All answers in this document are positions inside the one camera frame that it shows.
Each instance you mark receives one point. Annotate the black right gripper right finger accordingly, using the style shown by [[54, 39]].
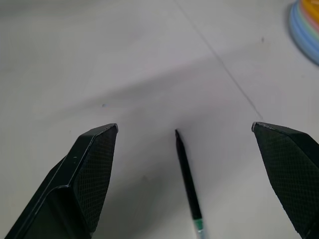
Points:
[[291, 174]]

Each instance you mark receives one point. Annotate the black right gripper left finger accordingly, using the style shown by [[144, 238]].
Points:
[[82, 184]]

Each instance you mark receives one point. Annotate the black pen with green band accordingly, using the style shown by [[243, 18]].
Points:
[[188, 183]]

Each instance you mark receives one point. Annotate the stack of pastel coloured plates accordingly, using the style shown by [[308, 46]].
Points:
[[305, 30]]

